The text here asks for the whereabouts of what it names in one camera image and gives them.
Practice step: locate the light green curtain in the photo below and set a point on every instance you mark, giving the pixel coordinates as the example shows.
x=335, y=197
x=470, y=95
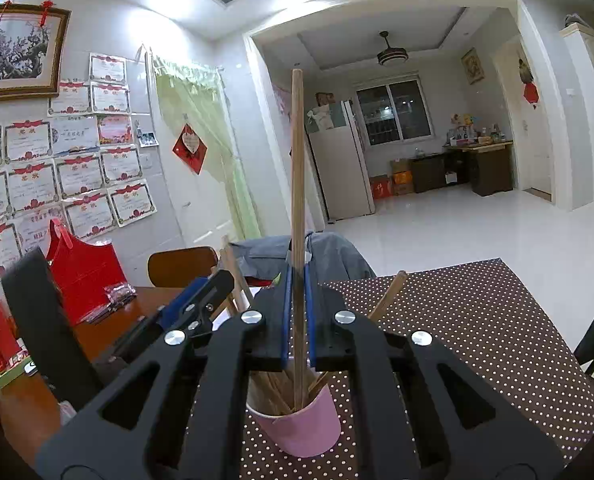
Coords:
x=197, y=105

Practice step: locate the window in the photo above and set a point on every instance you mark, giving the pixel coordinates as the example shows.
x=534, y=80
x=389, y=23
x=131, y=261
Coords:
x=394, y=112

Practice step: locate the white refrigerator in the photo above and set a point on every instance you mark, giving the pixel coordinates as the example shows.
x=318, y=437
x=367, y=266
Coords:
x=339, y=170

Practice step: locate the brown polka dot tablecloth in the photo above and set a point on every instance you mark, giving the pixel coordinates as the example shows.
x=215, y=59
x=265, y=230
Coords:
x=477, y=320

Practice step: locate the green box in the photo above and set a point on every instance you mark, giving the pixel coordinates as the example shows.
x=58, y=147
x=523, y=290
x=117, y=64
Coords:
x=14, y=367

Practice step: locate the white cabinet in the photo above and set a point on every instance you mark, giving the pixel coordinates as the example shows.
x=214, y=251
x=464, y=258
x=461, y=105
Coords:
x=592, y=65

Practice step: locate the grey jacket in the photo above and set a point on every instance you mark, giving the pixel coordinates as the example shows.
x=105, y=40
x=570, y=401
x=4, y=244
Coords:
x=337, y=255

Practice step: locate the wooden chair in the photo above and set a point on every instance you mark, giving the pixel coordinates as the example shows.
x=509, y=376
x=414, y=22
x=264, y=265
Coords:
x=177, y=265

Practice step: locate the clutter of small bottles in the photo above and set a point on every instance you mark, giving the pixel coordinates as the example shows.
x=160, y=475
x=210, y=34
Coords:
x=477, y=132

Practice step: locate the small framed picture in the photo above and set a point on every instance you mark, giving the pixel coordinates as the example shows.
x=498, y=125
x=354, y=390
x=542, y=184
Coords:
x=470, y=66

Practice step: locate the wall of certificates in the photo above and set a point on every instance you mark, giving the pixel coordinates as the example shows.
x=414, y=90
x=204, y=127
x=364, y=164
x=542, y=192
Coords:
x=77, y=170

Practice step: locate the pink cup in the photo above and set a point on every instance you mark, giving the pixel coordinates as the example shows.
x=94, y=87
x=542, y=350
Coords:
x=302, y=435

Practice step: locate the dark wooden desk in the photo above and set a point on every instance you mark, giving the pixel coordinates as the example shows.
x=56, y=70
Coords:
x=492, y=170

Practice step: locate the red door ornament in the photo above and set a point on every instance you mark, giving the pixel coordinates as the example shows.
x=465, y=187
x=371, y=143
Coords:
x=528, y=87

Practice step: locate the orange cardboard box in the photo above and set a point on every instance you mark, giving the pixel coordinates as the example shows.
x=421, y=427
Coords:
x=402, y=182

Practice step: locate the red gift bag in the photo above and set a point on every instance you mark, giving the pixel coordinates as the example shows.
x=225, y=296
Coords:
x=87, y=275

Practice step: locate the clear plastic packet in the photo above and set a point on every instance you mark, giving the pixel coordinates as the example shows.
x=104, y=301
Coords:
x=118, y=296

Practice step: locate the ceiling fan lamp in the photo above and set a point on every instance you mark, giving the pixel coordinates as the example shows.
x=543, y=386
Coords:
x=392, y=55

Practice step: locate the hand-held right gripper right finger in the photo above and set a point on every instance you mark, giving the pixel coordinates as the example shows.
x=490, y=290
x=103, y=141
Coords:
x=310, y=320

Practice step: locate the red paper wall decoration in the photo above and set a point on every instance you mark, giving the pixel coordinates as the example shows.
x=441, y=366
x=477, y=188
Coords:
x=188, y=147

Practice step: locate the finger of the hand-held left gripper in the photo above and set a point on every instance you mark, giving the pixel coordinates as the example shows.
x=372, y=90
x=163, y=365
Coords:
x=182, y=302
x=217, y=292

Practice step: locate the brown cardboard box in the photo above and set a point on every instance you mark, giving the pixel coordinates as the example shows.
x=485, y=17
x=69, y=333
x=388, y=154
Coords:
x=399, y=166

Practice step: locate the white door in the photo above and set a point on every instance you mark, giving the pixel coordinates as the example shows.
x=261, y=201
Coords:
x=532, y=150

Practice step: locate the red cardboard box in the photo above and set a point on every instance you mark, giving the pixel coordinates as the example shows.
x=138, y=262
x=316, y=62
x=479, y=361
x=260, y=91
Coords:
x=380, y=187

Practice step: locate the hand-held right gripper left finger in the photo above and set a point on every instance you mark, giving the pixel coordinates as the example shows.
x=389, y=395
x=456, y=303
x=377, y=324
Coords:
x=288, y=320

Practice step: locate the framed blossom painting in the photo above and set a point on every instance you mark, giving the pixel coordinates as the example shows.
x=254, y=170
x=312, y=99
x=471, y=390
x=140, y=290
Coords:
x=12, y=52

